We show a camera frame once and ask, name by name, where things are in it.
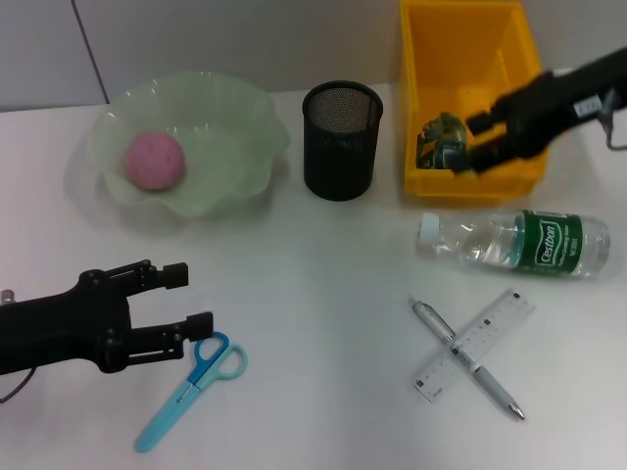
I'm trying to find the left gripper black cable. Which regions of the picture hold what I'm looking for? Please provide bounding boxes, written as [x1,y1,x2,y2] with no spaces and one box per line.
[0,289,36,405]

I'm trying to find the transparent plastic ruler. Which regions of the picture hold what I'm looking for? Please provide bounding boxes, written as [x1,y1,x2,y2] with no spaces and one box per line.
[413,288,536,405]

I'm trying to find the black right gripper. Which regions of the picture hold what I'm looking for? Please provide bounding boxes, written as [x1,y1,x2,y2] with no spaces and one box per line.
[453,46,627,176]

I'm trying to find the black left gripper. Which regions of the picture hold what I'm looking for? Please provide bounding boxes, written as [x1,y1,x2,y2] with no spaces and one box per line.
[0,258,216,376]

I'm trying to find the green plastic wrapper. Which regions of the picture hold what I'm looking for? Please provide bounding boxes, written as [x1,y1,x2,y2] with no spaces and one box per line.
[415,111,474,172]

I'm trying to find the yellow plastic bin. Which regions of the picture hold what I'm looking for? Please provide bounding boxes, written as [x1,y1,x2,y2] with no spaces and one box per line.
[399,0,550,200]

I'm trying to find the clear green-label water bottle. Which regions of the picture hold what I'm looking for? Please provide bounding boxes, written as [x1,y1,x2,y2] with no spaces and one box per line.
[415,208,612,281]

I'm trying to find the pink peach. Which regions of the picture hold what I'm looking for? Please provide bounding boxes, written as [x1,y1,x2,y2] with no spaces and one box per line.
[123,130,188,193]

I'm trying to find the blue scissors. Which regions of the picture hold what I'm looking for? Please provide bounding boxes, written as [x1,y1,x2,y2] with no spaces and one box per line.
[135,331,250,452]

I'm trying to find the black mesh pen holder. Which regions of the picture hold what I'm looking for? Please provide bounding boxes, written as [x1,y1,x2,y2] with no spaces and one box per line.
[302,80,384,201]

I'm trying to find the silver ballpoint pen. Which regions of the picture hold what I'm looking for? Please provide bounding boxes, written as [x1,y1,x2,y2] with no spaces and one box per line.
[409,296,526,421]

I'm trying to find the pale green glass fruit plate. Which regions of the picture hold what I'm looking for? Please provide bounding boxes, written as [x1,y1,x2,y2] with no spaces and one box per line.
[66,70,291,220]

